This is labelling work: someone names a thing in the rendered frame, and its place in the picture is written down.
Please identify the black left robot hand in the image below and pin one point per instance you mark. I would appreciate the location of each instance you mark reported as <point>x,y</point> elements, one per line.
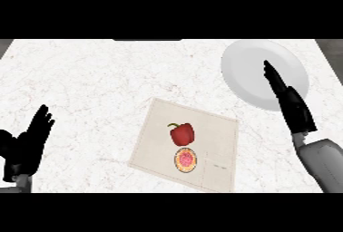
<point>27,144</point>

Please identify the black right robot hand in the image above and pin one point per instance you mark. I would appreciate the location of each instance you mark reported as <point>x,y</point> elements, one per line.
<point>294,109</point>

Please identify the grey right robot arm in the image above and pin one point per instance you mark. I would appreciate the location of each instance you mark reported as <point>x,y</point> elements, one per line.
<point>322,163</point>

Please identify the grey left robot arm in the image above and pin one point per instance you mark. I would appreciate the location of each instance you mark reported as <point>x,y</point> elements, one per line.
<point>18,183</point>

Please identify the white round plate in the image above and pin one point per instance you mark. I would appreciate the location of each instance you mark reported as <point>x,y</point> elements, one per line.
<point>250,69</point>

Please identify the beige cloth placemat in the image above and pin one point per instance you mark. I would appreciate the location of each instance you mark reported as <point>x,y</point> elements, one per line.
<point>214,142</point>

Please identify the red bell pepper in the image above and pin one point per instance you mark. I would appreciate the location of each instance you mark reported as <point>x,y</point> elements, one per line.
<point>182,134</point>

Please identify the can with pink disc end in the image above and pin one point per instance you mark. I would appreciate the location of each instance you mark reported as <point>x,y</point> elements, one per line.
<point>185,159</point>

